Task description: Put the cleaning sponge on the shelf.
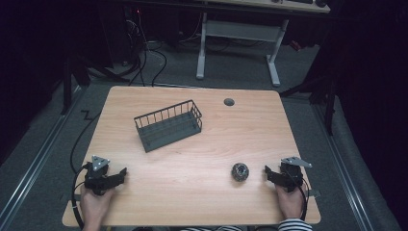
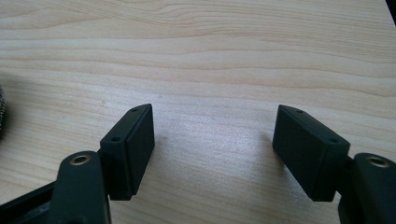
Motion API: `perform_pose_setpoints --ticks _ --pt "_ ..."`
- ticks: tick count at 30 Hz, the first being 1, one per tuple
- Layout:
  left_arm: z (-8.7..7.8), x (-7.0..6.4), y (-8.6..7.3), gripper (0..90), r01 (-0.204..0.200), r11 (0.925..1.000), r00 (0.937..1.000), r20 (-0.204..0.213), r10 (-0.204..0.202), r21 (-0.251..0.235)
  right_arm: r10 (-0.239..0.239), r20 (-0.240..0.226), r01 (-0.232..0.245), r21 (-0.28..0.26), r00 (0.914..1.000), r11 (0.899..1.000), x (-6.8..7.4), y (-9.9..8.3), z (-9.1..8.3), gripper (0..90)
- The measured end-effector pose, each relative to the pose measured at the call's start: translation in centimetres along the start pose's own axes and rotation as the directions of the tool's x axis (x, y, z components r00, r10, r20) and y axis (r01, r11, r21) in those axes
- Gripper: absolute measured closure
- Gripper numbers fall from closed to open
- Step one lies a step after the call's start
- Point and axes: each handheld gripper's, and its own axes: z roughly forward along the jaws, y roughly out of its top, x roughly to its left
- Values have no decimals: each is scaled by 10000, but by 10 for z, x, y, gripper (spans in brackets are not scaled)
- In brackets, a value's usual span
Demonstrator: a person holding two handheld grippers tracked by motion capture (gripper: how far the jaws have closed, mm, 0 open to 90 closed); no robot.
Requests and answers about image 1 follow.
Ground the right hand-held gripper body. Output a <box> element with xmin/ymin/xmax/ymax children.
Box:
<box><xmin>278</xmin><ymin>156</ymin><xmax>313</xmax><ymax>193</ymax></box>

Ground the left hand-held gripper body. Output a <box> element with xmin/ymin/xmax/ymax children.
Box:
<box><xmin>83</xmin><ymin>155</ymin><xmax>114</xmax><ymax>196</ymax></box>

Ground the person's left hand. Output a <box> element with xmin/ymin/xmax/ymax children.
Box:
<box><xmin>79</xmin><ymin>186</ymin><xmax>116</xmax><ymax>226</ymax></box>

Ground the person's right hand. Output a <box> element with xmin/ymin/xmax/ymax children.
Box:
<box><xmin>274</xmin><ymin>183</ymin><xmax>308</xmax><ymax>221</ymax></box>

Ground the dark patterned ball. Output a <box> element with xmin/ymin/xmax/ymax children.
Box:
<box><xmin>230</xmin><ymin>162</ymin><xmax>250</xmax><ymax>183</ymax></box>

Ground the black metal stand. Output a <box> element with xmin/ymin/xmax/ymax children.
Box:
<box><xmin>278</xmin><ymin>75</ymin><xmax>339</xmax><ymax>137</ymax></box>
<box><xmin>59</xmin><ymin>52</ymin><xmax>92</xmax><ymax>116</ymax></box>

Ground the person's striped shirt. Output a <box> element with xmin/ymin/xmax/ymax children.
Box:
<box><xmin>177</xmin><ymin>225</ymin><xmax>243</xmax><ymax>231</ymax></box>

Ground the black computer tower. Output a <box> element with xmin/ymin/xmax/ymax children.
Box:
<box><xmin>122</xmin><ymin>5</ymin><xmax>143</xmax><ymax>66</ymax></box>

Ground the white-framed desk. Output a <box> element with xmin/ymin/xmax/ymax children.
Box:
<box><xmin>194</xmin><ymin>0</ymin><xmax>332</xmax><ymax>89</ymax></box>

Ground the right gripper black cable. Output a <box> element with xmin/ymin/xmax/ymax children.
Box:
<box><xmin>290</xmin><ymin>169</ymin><xmax>311</xmax><ymax>222</ymax></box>

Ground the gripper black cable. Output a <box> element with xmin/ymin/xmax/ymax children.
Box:
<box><xmin>290</xmin><ymin>169</ymin><xmax>311</xmax><ymax>222</ymax></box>
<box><xmin>70</xmin><ymin>162</ymin><xmax>93</xmax><ymax>231</ymax></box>

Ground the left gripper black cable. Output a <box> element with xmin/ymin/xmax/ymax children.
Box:
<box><xmin>70</xmin><ymin>162</ymin><xmax>93</xmax><ymax>231</ymax></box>

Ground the black floor cable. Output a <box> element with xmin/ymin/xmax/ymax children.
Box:
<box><xmin>69</xmin><ymin>109</ymin><xmax>103</xmax><ymax>175</ymax></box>

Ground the silver floor rail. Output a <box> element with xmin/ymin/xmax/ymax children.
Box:
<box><xmin>311</xmin><ymin>103</ymin><xmax>375</xmax><ymax>231</ymax></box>
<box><xmin>0</xmin><ymin>86</ymin><xmax>85</xmax><ymax>227</ymax></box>

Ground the dark grey wire basket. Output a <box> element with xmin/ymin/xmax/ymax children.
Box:
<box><xmin>133</xmin><ymin>99</ymin><xmax>204</xmax><ymax>154</ymax></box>

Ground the bundle of black cables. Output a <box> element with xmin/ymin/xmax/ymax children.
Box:
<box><xmin>114</xmin><ymin>18</ymin><xmax>169</xmax><ymax>89</ymax></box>

